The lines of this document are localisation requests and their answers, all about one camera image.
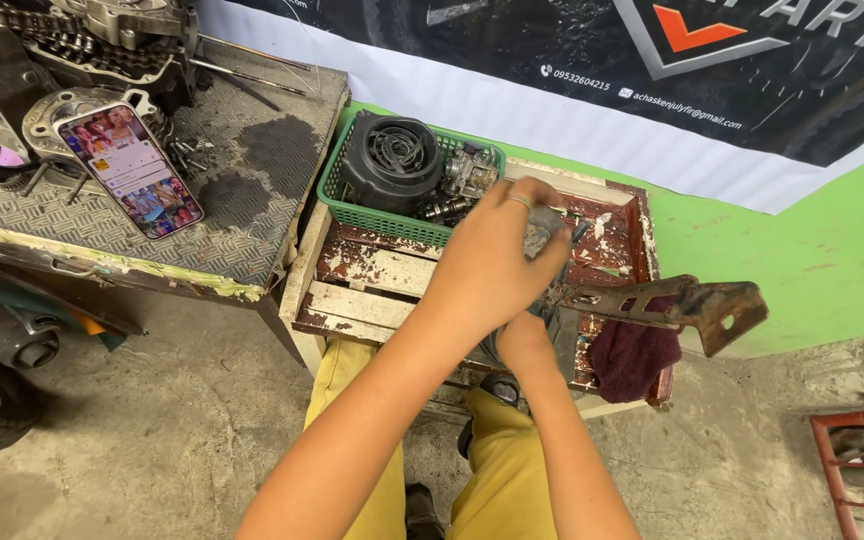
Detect green plastic basket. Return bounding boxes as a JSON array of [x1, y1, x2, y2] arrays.
[[317, 108, 508, 249]]

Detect long thin metal rod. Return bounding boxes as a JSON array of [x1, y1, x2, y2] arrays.
[[189, 60, 308, 98], [195, 32, 312, 74]]

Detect engine block with chain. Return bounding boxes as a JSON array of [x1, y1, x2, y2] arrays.
[[0, 0, 202, 115]]

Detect black round fan cover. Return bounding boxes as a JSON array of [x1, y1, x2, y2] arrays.
[[339, 111, 446, 218]]

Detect person's yellow trousers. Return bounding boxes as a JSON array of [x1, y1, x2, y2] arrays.
[[303, 337, 562, 540]]

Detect maroon cloth rag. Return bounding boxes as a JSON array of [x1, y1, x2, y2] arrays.
[[588, 296, 684, 405]]

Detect person's black shoe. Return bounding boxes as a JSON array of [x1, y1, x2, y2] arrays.
[[456, 372, 525, 461], [403, 482, 449, 540]]

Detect cluster of small loose bolts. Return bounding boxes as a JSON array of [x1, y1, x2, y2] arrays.
[[168, 133, 213, 175]]

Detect black metal rod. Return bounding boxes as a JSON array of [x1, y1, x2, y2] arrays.
[[209, 69, 282, 113]]

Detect rusty metal bracket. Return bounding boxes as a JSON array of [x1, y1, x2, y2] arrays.
[[544, 274, 771, 385]]

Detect black and white banner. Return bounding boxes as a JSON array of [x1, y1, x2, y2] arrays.
[[195, 0, 864, 217]]

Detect red metal rack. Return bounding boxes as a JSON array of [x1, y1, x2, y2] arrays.
[[810, 399, 864, 540]]

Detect peeling red white wooden crate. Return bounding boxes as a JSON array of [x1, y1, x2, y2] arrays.
[[279, 157, 677, 423]]

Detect smartphone with clear case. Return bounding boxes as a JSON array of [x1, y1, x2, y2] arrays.
[[55, 102, 206, 241]]

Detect grey metal carburetor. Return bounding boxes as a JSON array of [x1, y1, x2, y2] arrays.
[[443, 140, 501, 201]]

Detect long steel bolt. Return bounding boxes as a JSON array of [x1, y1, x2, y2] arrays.
[[19, 160, 51, 199], [64, 171, 93, 207]]

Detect small metal camshaft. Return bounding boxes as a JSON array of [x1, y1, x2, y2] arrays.
[[420, 196, 480, 223]]

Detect person's left hand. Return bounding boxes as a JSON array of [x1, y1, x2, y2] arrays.
[[417, 177, 576, 340]]

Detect grey sandpaper piece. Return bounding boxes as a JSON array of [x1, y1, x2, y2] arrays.
[[523, 206, 568, 261]]

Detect checker plate metal workbench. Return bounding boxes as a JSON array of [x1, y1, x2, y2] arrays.
[[0, 43, 352, 369]]

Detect person's right hand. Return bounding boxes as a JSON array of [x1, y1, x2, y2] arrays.
[[493, 309, 555, 365]]

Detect black exhaust muffler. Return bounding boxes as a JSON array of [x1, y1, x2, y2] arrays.
[[0, 294, 63, 371]]

